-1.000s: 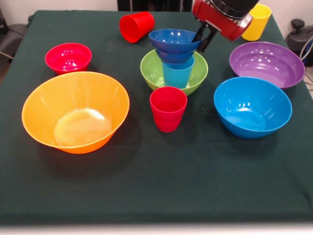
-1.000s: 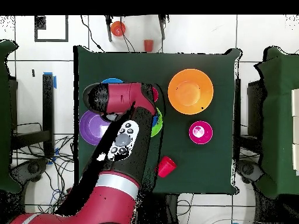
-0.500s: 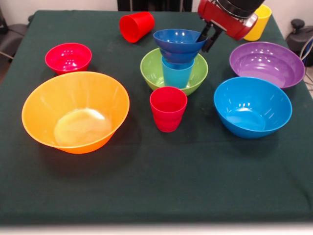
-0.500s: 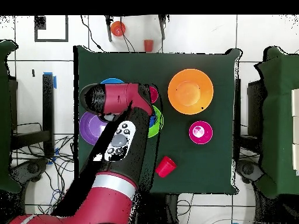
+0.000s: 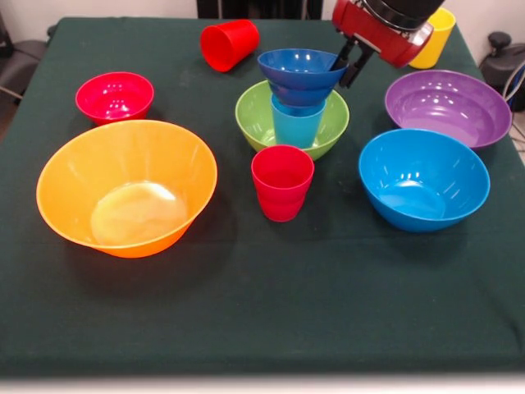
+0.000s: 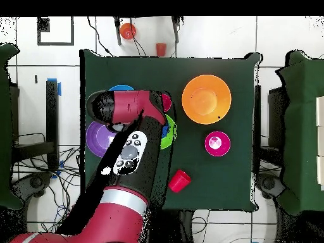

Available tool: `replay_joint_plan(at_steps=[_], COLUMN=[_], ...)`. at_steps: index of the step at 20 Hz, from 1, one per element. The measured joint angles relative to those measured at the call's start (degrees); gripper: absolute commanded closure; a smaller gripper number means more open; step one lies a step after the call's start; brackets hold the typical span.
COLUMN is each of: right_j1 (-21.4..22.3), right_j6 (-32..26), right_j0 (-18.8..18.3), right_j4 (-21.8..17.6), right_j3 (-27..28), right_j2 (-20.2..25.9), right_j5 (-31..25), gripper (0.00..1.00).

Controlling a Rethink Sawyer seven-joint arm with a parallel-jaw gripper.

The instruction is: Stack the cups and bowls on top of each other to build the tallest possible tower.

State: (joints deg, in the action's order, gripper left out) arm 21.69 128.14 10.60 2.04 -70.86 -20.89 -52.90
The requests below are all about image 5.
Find light blue bowl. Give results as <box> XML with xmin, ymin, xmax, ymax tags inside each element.
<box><xmin>358</xmin><ymin>128</ymin><xmax>491</xmax><ymax>233</ymax></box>

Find purple bowl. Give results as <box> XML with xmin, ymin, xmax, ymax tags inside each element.
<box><xmin>385</xmin><ymin>69</ymin><xmax>514</xmax><ymax>149</ymax></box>

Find dark green tablecloth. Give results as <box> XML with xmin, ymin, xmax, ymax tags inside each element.
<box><xmin>0</xmin><ymin>16</ymin><xmax>525</xmax><ymax>377</ymax></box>

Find large orange bowl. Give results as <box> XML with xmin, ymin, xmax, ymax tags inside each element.
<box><xmin>35</xmin><ymin>119</ymin><xmax>219</xmax><ymax>259</ymax></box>

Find small crimson bowl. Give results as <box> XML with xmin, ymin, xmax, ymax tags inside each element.
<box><xmin>75</xmin><ymin>71</ymin><xmax>155</xmax><ymax>126</ymax></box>

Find green bowl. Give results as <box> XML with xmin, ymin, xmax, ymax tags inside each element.
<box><xmin>235</xmin><ymin>80</ymin><xmax>351</xmax><ymax>162</ymax></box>

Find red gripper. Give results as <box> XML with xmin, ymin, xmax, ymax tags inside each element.
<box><xmin>329</xmin><ymin>0</ymin><xmax>435</xmax><ymax>89</ymax></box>

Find yellow cup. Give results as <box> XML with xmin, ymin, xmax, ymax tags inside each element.
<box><xmin>408</xmin><ymin>7</ymin><xmax>457</xmax><ymax>70</ymax></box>

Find tall red cup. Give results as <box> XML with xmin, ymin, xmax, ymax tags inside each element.
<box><xmin>199</xmin><ymin>19</ymin><xmax>261</xmax><ymax>74</ymax></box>

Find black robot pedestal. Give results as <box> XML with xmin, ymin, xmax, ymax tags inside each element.
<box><xmin>196</xmin><ymin>0</ymin><xmax>337</xmax><ymax>21</ymax></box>

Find black office chair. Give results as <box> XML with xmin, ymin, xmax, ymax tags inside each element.
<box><xmin>478</xmin><ymin>31</ymin><xmax>525</xmax><ymax>99</ymax></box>
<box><xmin>0</xmin><ymin>11</ymin><xmax>49</xmax><ymax>99</ymax></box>

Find tangle of cables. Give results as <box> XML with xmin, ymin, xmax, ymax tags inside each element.
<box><xmin>496</xmin><ymin>61</ymin><xmax>525</xmax><ymax>143</ymax></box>

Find short crimson cup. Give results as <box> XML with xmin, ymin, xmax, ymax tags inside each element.
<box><xmin>250</xmin><ymin>144</ymin><xmax>316</xmax><ymax>223</ymax></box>

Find light blue cup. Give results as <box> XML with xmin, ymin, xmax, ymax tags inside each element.
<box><xmin>270</xmin><ymin>96</ymin><xmax>328</xmax><ymax>149</ymax></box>

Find small dark blue bowl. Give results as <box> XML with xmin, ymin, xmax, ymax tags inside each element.
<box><xmin>257</xmin><ymin>48</ymin><xmax>349</xmax><ymax>108</ymax></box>

